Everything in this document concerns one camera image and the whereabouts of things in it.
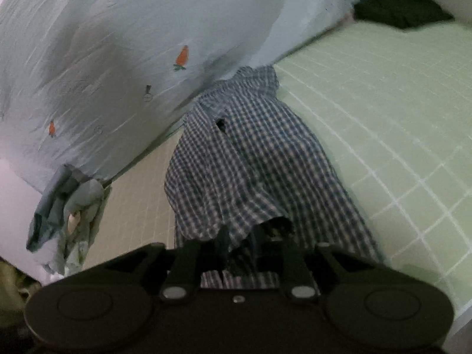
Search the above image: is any blue checkered shirt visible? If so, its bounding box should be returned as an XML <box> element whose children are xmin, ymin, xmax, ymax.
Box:
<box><xmin>164</xmin><ymin>65</ymin><xmax>384</xmax><ymax>290</ymax></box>

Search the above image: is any blue grey crumpled garment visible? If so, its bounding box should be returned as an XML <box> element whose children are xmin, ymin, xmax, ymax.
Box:
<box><xmin>26</xmin><ymin>164</ymin><xmax>83</xmax><ymax>253</ymax></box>

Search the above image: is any dark cloth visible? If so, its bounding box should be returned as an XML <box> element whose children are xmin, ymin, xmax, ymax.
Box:
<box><xmin>353</xmin><ymin>0</ymin><xmax>455</xmax><ymax>29</ymax></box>

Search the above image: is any pale grey green crumpled garment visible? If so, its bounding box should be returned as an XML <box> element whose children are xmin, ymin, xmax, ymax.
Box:
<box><xmin>42</xmin><ymin>177</ymin><xmax>111</xmax><ymax>277</ymax></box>

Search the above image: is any white bed sheet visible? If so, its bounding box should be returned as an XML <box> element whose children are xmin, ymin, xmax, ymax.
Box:
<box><xmin>0</xmin><ymin>157</ymin><xmax>52</xmax><ymax>270</ymax></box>

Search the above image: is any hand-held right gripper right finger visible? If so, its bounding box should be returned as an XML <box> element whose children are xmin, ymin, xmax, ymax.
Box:
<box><xmin>254</xmin><ymin>229</ymin><xmax>375</xmax><ymax>302</ymax></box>

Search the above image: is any green grid bed mat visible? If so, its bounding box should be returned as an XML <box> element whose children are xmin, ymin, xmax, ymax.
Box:
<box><xmin>83</xmin><ymin>20</ymin><xmax>472</xmax><ymax>310</ymax></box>

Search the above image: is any light blue carrot print quilt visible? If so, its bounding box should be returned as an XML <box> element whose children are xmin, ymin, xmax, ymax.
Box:
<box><xmin>0</xmin><ymin>0</ymin><xmax>391</xmax><ymax>194</ymax></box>

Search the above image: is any olive green cloth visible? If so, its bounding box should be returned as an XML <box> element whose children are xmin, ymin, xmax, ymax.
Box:
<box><xmin>0</xmin><ymin>256</ymin><xmax>43</xmax><ymax>325</ymax></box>

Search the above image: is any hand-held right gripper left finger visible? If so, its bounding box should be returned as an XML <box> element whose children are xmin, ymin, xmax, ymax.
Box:
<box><xmin>98</xmin><ymin>225</ymin><xmax>231</xmax><ymax>303</ymax></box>

